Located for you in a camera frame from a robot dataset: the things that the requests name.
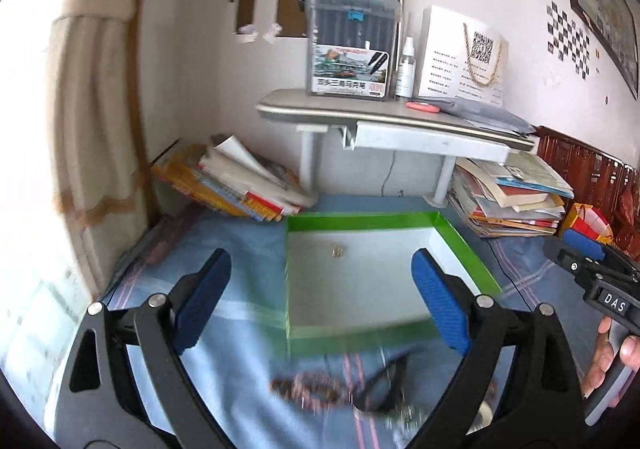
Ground person's right hand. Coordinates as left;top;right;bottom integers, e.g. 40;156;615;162
581;318;640;400

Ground white spray bottle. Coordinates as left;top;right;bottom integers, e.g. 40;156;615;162
395;36;417;100

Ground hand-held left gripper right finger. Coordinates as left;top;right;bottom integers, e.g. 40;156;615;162
407;248;586;449

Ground grey desk shelf riser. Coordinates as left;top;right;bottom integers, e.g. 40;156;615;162
256;89;538;207

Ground clear marker pen box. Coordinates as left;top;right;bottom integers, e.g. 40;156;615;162
305;0;403;102

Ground leaning pile of books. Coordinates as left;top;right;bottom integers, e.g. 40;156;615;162
150;135;318;224

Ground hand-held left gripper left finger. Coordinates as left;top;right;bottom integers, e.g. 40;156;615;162
54;248;236;449

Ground white paper bag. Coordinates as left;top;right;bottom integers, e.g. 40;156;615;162
417;5;510;107

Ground grey flat pouch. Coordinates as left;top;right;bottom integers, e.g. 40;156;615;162
430;96;537;134

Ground tall stack of books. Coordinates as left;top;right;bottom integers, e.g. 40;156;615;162
447;151;576;239

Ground brown bead bracelet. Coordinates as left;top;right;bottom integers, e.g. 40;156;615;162
269;371;346;412

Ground blue striped bed sheet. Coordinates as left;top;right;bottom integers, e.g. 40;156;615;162
65;194;601;449

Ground checkered wall stickers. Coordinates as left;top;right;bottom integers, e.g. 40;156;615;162
545;1;603;80

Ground brown wooden headboard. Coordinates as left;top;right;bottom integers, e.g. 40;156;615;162
535;125;640;262

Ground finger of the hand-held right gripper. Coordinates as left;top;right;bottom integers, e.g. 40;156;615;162
562;229;628;272
542;238;598;287

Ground dark framed wall picture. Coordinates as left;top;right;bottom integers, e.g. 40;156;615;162
552;0;640;100

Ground black cord bracelet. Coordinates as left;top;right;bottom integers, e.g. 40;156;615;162
350;358;408;417

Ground green cardboard box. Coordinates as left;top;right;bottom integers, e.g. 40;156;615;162
285;211;503;355

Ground beige curtain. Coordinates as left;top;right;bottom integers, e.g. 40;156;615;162
47;0;151;290

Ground colourful toy box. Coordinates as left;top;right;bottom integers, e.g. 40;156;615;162
557;203;616;255

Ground black cable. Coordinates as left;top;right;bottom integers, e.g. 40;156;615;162
487;236;533;312

